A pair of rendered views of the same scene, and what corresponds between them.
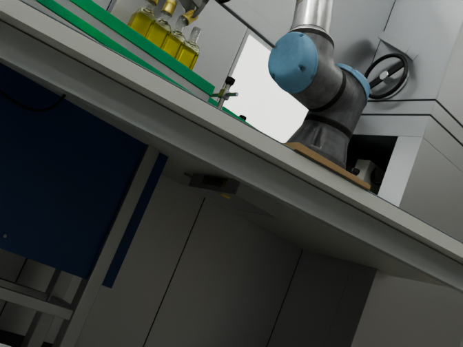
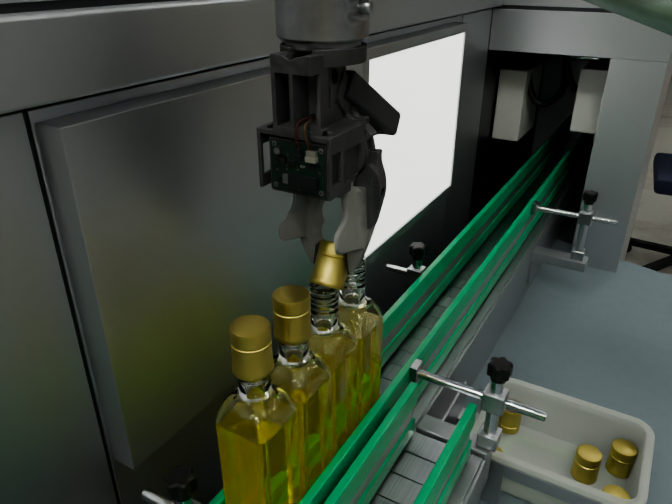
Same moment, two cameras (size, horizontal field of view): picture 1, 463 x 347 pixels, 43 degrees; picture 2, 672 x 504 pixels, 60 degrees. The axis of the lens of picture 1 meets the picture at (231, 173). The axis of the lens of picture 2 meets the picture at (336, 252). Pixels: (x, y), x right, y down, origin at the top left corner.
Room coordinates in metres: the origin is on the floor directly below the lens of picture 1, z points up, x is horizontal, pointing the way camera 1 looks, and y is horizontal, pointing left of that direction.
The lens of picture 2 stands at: (1.22, 0.49, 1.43)
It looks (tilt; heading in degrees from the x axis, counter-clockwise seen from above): 27 degrees down; 337
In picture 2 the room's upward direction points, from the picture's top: straight up
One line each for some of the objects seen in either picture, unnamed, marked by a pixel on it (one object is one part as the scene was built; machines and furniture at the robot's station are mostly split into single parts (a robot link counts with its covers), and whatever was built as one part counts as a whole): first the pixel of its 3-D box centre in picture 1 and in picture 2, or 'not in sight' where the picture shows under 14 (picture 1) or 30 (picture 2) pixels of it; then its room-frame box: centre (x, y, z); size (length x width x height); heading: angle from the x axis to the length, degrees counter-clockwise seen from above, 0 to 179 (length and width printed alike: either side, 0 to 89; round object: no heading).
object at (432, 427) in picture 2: not in sight; (453, 451); (1.68, 0.13, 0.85); 0.09 x 0.04 x 0.07; 37
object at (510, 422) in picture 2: not in sight; (509, 416); (1.75, -0.02, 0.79); 0.04 x 0.04 x 0.04
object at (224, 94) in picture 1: (218, 97); (475, 397); (1.66, 0.12, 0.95); 0.17 x 0.03 x 0.12; 37
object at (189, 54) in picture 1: (178, 72); (350, 376); (1.72, 0.26, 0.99); 0.06 x 0.06 x 0.21; 36
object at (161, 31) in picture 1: (149, 52); (297, 440); (1.64, 0.36, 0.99); 0.06 x 0.06 x 0.21; 36
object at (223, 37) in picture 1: (223, 67); (346, 172); (1.96, 0.16, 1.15); 0.90 x 0.03 x 0.34; 127
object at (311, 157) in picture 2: not in sight; (319, 119); (1.68, 0.31, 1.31); 0.09 x 0.08 x 0.12; 128
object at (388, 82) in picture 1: (386, 78); not in sight; (2.27, -0.44, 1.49); 0.21 x 0.05 x 0.21; 37
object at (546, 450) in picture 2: not in sight; (557, 456); (1.65, -0.03, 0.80); 0.22 x 0.17 x 0.09; 37
